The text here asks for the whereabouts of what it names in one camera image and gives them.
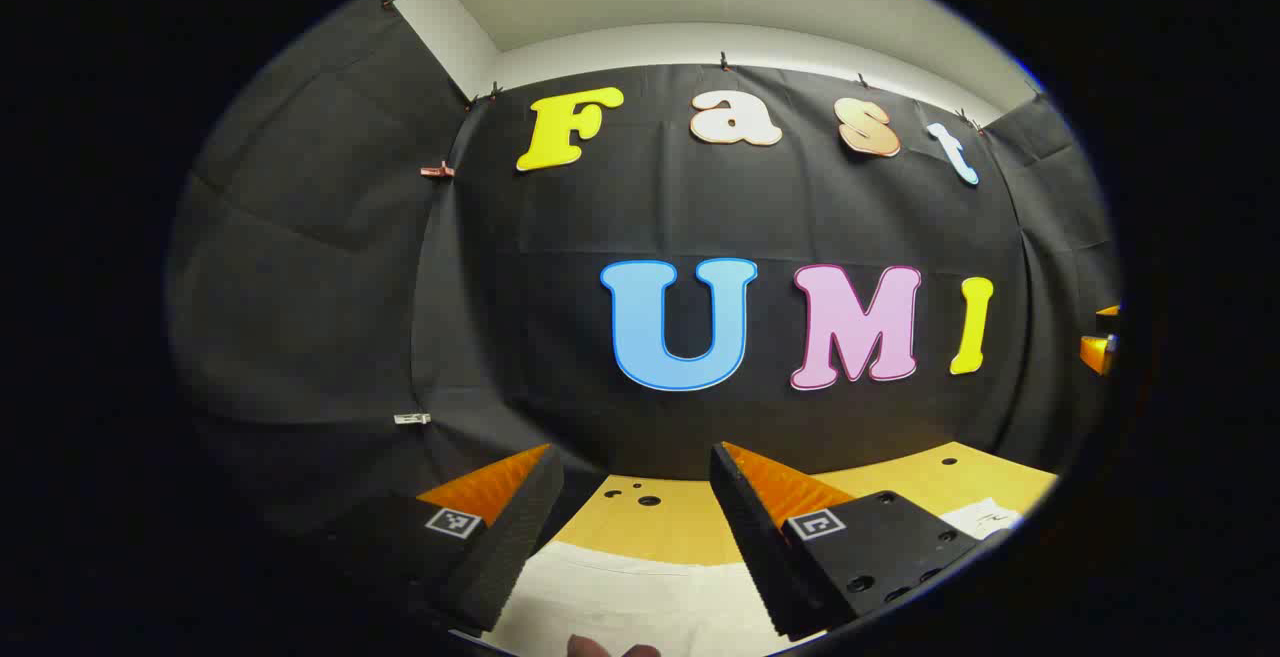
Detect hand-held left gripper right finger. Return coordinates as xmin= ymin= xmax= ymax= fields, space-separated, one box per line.
xmin=709 ymin=441 xmax=986 ymax=643

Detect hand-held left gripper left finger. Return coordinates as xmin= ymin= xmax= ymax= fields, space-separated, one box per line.
xmin=335 ymin=444 xmax=566 ymax=635

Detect white jeans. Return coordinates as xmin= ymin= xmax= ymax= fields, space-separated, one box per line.
xmin=480 ymin=497 xmax=1023 ymax=657

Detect black backdrop cloth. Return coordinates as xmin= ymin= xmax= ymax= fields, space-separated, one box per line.
xmin=165 ymin=0 xmax=1126 ymax=538

